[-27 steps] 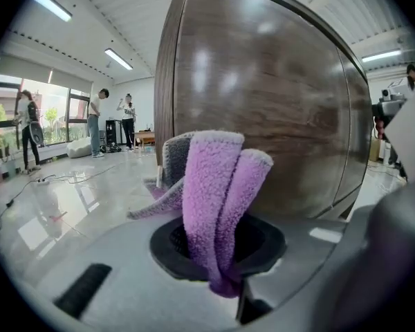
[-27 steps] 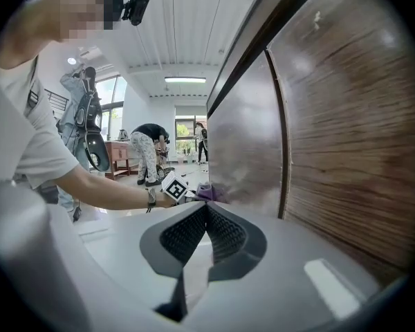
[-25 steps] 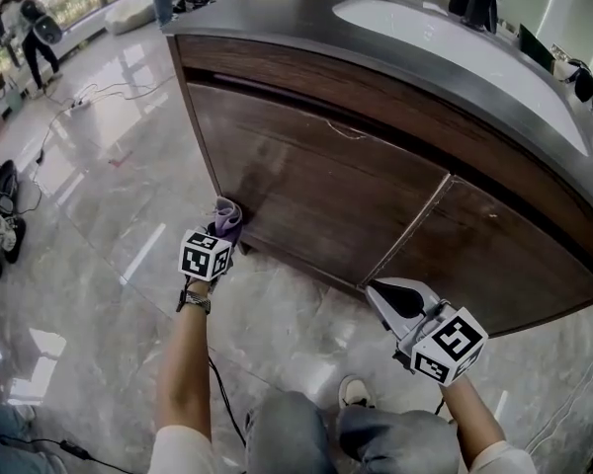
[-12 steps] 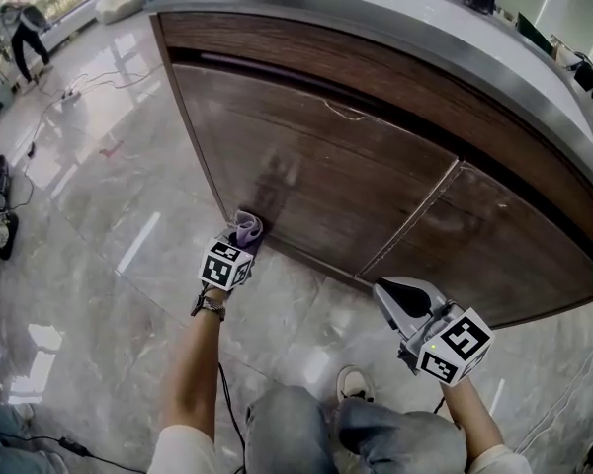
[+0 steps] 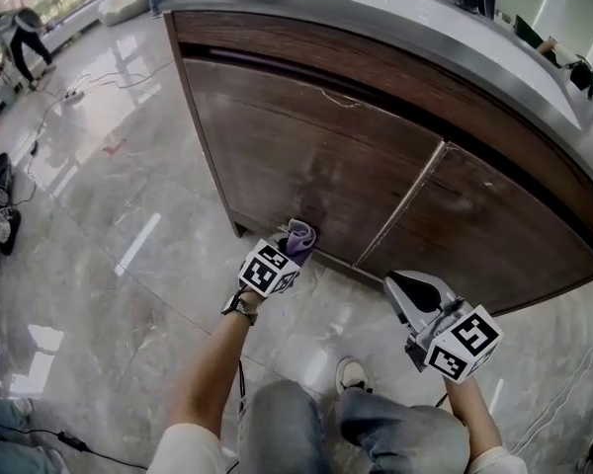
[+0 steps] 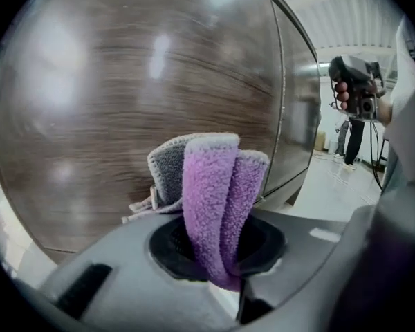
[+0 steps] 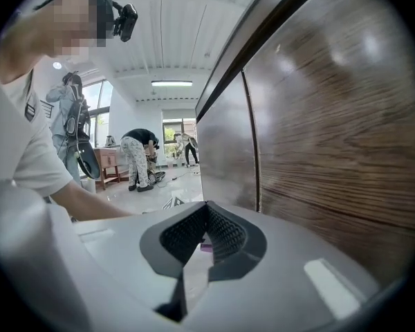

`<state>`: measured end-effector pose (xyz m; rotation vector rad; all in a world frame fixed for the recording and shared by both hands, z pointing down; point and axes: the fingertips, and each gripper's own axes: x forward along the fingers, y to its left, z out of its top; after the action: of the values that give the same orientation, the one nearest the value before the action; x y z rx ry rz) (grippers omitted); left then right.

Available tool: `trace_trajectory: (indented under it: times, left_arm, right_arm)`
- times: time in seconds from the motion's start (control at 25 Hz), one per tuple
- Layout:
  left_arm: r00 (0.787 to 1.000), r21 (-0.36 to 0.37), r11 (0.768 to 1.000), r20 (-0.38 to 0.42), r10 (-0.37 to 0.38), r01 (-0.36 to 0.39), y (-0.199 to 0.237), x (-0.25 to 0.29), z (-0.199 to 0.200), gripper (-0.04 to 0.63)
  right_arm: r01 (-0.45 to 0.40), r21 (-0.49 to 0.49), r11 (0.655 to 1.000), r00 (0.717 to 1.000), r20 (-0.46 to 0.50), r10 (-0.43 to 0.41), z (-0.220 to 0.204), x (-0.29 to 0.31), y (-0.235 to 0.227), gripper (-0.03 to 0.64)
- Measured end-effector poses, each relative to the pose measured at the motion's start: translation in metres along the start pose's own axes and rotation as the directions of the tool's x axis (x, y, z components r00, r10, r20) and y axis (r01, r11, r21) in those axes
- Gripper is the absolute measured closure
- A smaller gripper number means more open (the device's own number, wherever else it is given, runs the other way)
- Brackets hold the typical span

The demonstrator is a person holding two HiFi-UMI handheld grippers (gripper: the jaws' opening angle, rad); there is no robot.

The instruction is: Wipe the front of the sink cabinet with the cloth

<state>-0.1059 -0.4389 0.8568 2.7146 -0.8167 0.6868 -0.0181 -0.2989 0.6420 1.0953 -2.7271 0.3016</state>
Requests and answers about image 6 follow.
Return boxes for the dark brown wooden cabinet door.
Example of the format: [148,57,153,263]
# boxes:
[262,0,322,204]
[0,0,286,256]

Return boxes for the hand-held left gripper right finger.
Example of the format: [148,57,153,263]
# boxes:
[235,207,354,324]

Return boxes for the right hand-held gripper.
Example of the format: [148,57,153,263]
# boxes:
[327,55,388,121]

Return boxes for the person's right hand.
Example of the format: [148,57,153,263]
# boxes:
[333,80,351,112]

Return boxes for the purple fuzzy towel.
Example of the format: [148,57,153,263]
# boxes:
[120,132,271,292]

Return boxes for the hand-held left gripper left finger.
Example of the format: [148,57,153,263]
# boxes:
[37,216,245,332]

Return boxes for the dark wooden vanity cabinet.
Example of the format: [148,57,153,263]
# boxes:
[0,0,322,257]

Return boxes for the cardboard box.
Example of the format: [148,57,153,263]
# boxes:
[313,129,328,152]

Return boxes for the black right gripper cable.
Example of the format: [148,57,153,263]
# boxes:
[367,119,385,190]

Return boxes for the person's right forearm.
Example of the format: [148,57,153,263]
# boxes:
[376,94,397,127]

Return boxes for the person's white shirt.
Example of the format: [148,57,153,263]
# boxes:
[382,14,415,200]

